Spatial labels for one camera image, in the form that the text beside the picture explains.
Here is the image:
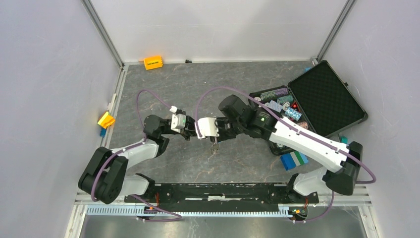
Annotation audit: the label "yellow orange toy block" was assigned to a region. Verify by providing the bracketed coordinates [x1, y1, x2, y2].
[97, 111, 115, 129]

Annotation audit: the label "teal small cube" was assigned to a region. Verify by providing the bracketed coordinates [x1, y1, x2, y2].
[339, 135, 348, 144]

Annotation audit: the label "black poker chip case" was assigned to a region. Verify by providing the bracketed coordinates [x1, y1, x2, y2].
[249, 60, 368, 138]

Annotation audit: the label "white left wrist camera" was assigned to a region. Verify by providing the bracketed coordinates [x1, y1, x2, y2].
[169, 106, 186, 133]

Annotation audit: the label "orange yellow plastic block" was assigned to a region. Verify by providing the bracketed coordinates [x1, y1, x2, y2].
[143, 56, 163, 70]

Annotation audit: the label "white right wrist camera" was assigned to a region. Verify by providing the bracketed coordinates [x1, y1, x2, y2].
[195, 118, 219, 139]

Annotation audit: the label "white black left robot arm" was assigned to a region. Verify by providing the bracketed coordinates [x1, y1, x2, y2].
[78, 113, 197, 204]

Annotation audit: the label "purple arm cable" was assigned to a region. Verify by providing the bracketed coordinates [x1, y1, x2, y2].
[194, 87, 377, 224]
[90, 90, 183, 223]

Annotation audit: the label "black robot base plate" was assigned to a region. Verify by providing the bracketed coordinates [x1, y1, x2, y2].
[142, 182, 319, 212]

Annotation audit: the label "white toothed cable duct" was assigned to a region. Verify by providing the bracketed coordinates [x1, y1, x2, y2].
[86, 204, 292, 218]

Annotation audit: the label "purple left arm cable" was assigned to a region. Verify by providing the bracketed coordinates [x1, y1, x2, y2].
[90, 90, 183, 223]

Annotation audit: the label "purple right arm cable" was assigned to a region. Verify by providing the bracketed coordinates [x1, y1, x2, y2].
[194, 87, 377, 224]

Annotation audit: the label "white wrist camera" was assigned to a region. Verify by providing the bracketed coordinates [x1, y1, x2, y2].
[169, 106, 186, 133]
[195, 118, 219, 139]

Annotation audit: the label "blue green toy bricks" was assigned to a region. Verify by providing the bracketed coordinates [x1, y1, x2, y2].
[280, 151, 309, 171]

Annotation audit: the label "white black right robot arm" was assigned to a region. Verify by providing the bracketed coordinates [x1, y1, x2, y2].
[210, 95, 363, 202]

